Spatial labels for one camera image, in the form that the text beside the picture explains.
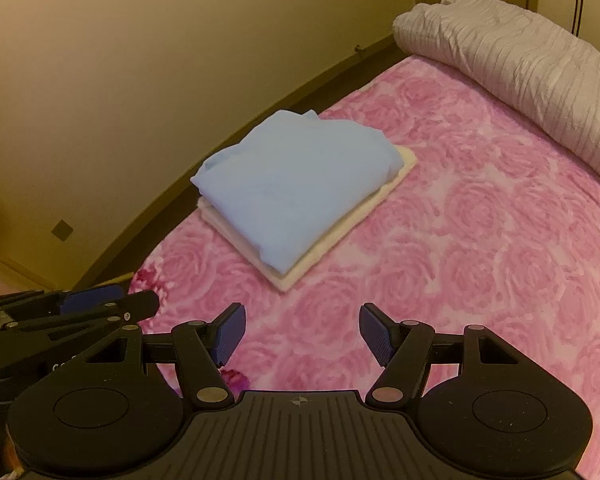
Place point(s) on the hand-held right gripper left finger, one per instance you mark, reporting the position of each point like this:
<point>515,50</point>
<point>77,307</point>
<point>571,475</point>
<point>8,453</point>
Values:
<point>232,330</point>

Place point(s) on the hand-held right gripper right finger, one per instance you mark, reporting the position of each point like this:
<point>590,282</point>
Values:
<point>372,335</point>

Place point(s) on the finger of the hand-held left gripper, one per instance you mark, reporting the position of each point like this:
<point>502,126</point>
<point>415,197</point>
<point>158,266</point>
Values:
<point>135,302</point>
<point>95,294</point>

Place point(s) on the light blue sweatshirt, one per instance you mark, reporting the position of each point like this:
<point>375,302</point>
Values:
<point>290,185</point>

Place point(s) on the cream folded cloth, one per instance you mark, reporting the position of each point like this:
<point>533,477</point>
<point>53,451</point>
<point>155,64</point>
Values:
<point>320,255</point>

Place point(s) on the pink floral bed sheet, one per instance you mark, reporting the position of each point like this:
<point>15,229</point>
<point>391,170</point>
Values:
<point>480,235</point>

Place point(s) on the grey striped duvet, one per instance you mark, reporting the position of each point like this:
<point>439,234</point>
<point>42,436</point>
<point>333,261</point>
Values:
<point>520,60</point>

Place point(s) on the wall socket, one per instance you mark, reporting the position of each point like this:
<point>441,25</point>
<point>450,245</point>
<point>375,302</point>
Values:
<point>61,230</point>

